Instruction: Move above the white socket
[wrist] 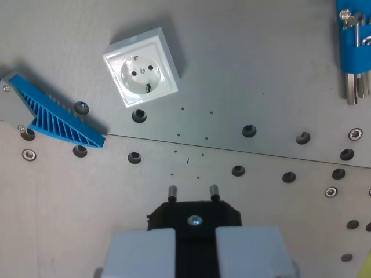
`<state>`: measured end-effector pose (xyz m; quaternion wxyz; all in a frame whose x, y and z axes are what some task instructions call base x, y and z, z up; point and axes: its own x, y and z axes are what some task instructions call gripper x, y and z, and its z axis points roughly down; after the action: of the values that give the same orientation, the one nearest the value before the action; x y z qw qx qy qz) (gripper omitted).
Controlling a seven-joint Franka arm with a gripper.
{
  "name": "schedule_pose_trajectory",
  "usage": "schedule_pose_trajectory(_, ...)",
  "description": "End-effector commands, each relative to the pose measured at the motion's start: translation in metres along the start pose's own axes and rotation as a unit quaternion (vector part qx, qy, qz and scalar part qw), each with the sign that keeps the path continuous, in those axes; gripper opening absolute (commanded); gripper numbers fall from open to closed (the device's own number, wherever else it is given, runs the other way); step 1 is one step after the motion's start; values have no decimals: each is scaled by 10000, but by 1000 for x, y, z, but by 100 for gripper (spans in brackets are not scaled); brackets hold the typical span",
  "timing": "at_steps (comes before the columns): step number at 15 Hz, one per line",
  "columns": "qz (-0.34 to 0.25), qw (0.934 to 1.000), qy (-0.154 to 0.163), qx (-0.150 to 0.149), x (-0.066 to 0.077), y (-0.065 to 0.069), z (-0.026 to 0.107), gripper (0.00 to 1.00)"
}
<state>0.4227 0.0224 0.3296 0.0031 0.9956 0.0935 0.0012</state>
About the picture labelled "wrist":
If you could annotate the black two-pin power plug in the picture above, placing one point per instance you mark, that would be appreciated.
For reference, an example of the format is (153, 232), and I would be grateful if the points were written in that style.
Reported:
(195, 246)

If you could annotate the yellow-green sheet corner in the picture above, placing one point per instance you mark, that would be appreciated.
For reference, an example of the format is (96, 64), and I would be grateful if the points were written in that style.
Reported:
(365, 267)

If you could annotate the blue finned finger, grey base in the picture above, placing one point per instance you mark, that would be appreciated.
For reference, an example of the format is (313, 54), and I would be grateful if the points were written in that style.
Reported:
(58, 121)

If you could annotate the small silver hex key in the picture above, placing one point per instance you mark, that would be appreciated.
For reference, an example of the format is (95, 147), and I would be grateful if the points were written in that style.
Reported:
(368, 84)

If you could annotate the silver socket head screw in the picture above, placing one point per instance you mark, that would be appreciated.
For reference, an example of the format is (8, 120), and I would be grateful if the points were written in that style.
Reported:
(355, 134)
(330, 192)
(29, 155)

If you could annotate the large silver hex key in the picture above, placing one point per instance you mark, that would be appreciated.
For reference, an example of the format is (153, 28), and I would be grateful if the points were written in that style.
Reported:
(351, 87)

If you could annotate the blue hex key holder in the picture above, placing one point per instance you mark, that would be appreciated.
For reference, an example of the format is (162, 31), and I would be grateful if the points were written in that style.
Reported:
(349, 52)

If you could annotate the white wall socket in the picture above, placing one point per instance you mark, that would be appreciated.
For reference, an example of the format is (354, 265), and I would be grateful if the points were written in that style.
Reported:
(140, 72)

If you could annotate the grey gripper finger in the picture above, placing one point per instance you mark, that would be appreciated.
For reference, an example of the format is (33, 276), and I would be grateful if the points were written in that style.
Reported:
(139, 255)
(249, 252)

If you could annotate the medium silver hex key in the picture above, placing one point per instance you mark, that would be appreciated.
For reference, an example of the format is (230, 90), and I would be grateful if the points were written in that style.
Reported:
(362, 85)

